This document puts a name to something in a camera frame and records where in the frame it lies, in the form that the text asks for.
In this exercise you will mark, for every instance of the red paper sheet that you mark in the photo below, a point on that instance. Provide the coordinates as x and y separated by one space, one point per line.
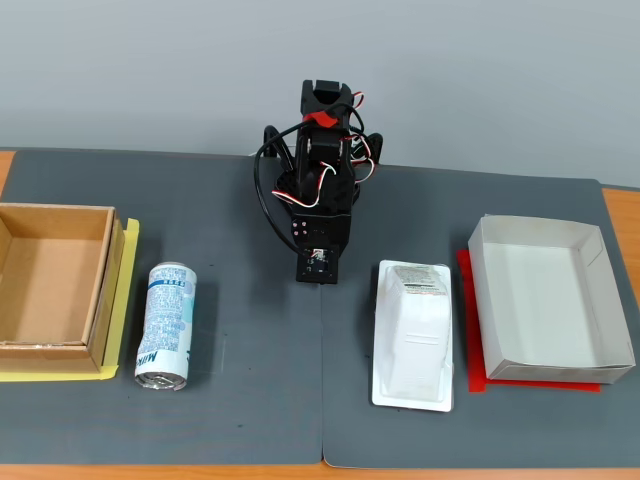
477 375

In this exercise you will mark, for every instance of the white plastic tray package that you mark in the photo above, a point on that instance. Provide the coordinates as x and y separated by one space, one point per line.
415 340

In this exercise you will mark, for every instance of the brown cardboard box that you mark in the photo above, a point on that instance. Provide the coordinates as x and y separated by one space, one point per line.
45 290

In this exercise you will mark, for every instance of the yellow paper sheet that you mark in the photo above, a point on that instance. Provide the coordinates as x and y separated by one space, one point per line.
127 260

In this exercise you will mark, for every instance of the dark grey table mat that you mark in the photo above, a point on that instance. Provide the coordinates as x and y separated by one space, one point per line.
225 325
400 225

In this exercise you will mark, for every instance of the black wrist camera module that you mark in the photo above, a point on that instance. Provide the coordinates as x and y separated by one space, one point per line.
320 272

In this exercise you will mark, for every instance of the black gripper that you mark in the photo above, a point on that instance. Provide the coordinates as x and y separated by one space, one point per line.
303 230

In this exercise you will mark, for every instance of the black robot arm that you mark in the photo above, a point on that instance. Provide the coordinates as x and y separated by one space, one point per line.
327 150

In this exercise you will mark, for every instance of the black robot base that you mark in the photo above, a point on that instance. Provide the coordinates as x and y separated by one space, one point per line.
351 194

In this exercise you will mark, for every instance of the white blue drink can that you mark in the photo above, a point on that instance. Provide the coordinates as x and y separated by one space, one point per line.
167 320

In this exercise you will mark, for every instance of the white cardboard box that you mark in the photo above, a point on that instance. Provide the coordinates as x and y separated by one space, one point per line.
540 300

